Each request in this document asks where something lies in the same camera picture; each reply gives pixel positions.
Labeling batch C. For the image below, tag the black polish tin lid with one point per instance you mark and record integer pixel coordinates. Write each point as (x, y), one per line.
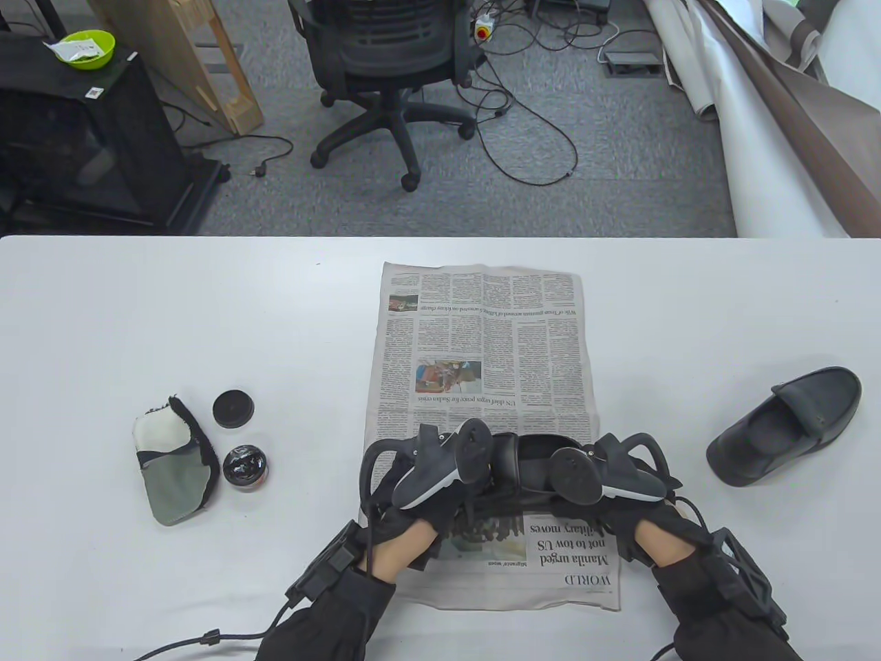
(233, 408)

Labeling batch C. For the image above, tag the small code sticker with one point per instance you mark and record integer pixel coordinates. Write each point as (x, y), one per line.
(94, 92)

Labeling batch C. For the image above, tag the black leather shoe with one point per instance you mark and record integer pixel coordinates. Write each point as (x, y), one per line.
(526, 465)
(784, 427)

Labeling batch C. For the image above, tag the newspaper sheet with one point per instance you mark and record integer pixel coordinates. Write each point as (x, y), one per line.
(482, 344)

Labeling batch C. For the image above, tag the person's right forearm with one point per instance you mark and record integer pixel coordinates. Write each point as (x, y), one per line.
(723, 613)

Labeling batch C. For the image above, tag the black cabinet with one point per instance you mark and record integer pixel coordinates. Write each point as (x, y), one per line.
(82, 151)

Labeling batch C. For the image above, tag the grey and white polishing mitt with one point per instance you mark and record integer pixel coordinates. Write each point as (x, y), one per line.
(172, 468)

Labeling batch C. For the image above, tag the white packet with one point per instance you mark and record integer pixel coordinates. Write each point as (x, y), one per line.
(72, 49)

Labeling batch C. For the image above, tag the person's right fingers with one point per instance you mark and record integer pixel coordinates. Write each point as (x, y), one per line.
(611, 520)

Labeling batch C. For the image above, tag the white rolled sheet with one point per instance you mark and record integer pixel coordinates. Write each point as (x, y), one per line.
(702, 76)

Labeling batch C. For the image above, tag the person's left fingers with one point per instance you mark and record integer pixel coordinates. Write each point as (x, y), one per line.
(462, 508)

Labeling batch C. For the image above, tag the person's left hand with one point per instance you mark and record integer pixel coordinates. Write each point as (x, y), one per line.
(399, 527)

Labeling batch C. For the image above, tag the yellow emergency stop button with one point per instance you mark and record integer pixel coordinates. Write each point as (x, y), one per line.
(484, 27)

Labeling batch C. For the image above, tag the brown rolled sheet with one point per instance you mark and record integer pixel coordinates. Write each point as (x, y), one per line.
(791, 117)

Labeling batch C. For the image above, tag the person's left forearm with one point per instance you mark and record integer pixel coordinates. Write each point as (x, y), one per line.
(323, 623)

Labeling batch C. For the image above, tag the green bowl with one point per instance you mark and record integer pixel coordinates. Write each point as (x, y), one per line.
(93, 55)

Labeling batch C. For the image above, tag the grey floor outlet box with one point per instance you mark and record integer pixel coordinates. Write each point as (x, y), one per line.
(632, 63)

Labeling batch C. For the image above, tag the black office chair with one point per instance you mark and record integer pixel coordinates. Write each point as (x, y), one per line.
(385, 62)

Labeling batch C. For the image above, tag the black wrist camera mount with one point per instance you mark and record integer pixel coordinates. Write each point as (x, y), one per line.
(747, 575)
(329, 566)

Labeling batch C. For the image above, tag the person's right hand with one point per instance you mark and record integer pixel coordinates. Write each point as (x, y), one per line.
(654, 533)

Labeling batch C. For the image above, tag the black and white hand controller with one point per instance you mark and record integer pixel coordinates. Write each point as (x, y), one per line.
(606, 475)
(440, 465)

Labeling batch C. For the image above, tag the wooden frame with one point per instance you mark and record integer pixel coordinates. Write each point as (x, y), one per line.
(206, 62)

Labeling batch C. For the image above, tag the open black polish tin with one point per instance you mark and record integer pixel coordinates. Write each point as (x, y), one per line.
(244, 467)

